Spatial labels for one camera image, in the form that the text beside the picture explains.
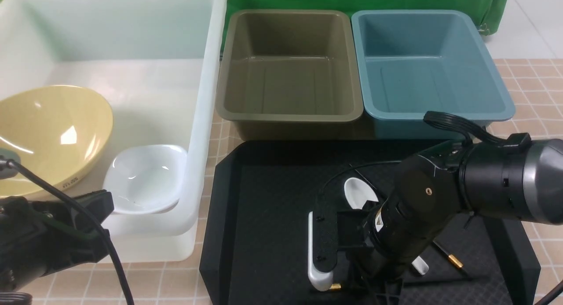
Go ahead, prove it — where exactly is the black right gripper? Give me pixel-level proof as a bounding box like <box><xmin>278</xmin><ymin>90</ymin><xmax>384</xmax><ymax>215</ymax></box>
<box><xmin>336</xmin><ymin>197</ymin><xmax>453</xmax><ymax>305</ymax></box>

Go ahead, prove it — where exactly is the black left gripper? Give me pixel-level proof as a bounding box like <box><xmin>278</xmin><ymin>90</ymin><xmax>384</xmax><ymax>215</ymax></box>
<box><xmin>0</xmin><ymin>189</ymin><xmax>114</xmax><ymax>292</ymax></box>

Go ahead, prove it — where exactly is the small white square dish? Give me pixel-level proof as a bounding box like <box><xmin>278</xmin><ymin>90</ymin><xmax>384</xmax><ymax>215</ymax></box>
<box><xmin>103</xmin><ymin>144</ymin><xmax>188</xmax><ymax>215</ymax></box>

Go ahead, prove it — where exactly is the white ceramic soup spoon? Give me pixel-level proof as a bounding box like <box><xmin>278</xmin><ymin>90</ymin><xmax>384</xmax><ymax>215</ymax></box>
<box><xmin>344</xmin><ymin>177</ymin><xmax>430</xmax><ymax>276</ymax></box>

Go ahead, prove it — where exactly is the yellow noodle bowl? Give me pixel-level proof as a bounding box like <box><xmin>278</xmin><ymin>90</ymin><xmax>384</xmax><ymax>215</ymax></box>
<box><xmin>0</xmin><ymin>86</ymin><xmax>114</xmax><ymax>191</ymax></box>

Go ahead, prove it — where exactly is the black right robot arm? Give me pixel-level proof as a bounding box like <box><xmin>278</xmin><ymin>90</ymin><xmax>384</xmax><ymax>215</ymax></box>
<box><xmin>343</xmin><ymin>134</ymin><xmax>563</xmax><ymax>301</ymax></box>

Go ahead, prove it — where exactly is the black plastic serving tray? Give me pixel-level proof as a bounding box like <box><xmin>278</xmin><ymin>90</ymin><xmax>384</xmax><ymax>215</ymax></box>
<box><xmin>199</xmin><ymin>140</ymin><xmax>541</xmax><ymax>305</ymax></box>

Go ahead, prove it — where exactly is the large white plastic tub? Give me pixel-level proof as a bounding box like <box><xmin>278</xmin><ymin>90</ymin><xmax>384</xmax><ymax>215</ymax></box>
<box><xmin>1</xmin><ymin>0</ymin><xmax>227</xmax><ymax>263</ymax></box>

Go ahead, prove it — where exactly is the teal plastic bin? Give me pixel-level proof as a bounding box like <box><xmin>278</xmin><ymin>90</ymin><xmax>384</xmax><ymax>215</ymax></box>
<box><xmin>351</xmin><ymin>10</ymin><xmax>515</xmax><ymax>140</ymax></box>

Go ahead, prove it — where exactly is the olive brown plastic bin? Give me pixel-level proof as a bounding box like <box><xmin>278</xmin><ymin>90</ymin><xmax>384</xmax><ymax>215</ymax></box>
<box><xmin>216</xmin><ymin>10</ymin><xmax>364</xmax><ymax>140</ymax></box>

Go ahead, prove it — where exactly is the beige grid tablecloth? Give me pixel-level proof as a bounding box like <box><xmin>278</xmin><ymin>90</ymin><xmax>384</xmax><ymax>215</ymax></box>
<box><xmin>23</xmin><ymin>59</ymin><xmax>563</xmax><ymax>305</ymax></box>

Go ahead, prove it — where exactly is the green backdrop cloth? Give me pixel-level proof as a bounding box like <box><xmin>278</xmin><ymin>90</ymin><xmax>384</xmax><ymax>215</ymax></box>
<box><xmin>225</xmin><ymin>0</ymin><xmax>508</xmax><ymax>35</ymax></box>

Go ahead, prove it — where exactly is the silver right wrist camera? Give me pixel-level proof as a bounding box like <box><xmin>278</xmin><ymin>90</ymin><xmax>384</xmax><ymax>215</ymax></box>
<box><xmin>307</xmin><ymin>202</ymin><xmax>338</xmax><ymax>292</ymax></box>

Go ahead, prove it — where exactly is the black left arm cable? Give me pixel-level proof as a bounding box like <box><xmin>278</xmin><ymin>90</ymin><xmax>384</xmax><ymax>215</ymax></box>
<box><xmin>0</xmin><ymin>158</ymin><xmax>135</xmax><ymax>305</ymax></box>

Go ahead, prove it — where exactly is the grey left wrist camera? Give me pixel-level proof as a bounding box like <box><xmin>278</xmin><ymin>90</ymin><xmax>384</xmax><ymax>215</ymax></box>
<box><xmin>0</xmin><ymin>148</ymin><xmax>20</xmax><ymax>180</ymax></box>

